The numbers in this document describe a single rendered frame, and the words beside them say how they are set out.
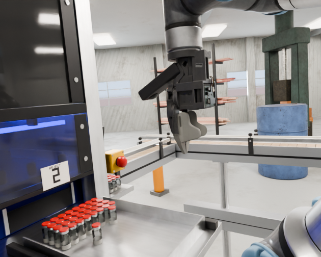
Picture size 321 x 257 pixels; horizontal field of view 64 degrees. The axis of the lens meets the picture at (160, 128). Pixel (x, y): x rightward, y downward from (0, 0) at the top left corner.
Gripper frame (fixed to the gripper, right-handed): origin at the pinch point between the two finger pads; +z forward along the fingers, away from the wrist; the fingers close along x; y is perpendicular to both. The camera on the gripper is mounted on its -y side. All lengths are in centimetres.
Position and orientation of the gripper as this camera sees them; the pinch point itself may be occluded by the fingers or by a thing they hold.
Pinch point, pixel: (181, 147)
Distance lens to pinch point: 56.4
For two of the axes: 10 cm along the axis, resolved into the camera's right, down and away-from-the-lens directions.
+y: 8.5, 0.0, -5.2
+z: 0.8, 9.9, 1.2
